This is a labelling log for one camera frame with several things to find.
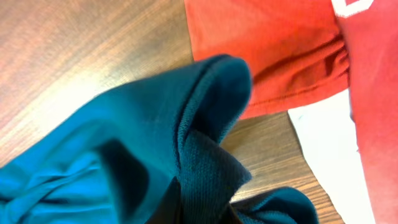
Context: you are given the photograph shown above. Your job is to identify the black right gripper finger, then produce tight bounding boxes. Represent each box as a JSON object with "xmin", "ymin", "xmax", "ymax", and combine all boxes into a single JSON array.
[{"xmin": 146, "ymin": 177, "xmax": 182, "ymax": 224}]

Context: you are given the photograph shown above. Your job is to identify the blue polo shirt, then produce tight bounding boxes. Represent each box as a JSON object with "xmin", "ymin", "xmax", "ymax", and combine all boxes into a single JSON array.
[{"xmin": 1, "ymin": 55, "xmax": 318, "ymax": 223}]

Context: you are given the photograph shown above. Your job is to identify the white crumpled cloth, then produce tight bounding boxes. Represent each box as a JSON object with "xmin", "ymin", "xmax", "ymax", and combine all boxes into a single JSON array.
[{"xmin": 288, "ymin": 90, "xmax": 376, "ymax": 224}]

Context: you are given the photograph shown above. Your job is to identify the red printed t-shirt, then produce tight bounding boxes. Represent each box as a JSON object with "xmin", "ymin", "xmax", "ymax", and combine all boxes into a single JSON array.
[{"xmin": 185, "ymin": 0, "xmax": 397, "ymax": 223}]

